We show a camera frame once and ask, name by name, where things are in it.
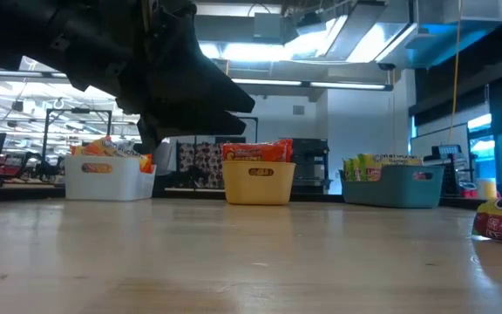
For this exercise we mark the blue-grey plastic bin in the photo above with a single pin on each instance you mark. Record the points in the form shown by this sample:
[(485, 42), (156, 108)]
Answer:
[(395, 192)]

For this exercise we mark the white board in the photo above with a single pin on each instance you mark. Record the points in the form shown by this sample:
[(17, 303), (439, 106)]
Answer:
[(429, 137)]

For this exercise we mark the orange plastic bin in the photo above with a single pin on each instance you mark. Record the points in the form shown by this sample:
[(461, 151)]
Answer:
[(257, 183)]

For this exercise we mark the patterned chair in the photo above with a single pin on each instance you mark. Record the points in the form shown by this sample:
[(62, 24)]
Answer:
[(198, 161)]

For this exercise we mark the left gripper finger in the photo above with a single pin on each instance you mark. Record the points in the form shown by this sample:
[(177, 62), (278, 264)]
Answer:
[(198, 78), (181, 128)]

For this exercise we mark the grey wall vent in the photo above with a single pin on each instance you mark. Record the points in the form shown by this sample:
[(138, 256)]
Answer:
[(298, 110)]

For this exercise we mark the ceiling light panel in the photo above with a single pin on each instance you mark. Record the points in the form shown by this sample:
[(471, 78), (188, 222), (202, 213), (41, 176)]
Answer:
[(255, 51)]

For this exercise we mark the small red desk object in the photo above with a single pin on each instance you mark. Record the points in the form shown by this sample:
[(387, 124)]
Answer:
[(469, 193)]

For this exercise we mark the background robot arms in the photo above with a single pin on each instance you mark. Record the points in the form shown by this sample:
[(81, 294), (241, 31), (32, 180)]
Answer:
[(37, 168)]

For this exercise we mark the yellow container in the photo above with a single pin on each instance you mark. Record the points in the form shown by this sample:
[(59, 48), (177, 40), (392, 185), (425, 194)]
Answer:
[(488, 188)]

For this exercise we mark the grey ceiling box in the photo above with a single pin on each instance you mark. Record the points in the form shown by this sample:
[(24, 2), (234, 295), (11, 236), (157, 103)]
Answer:
[(268, 26)]

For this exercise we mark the black cabinet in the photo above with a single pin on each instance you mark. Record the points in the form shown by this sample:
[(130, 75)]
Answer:
[(312, 163)]

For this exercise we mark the white plastic bin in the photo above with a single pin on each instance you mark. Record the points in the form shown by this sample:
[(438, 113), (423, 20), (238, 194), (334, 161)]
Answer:
[(111, 181)]

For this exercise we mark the grey desk device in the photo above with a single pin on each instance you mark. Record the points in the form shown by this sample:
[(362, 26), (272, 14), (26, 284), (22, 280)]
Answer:
[(449, 152)]

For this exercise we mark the red Maruchan ramen pack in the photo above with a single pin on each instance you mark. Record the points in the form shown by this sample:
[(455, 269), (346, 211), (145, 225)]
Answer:
[(255, 152)]

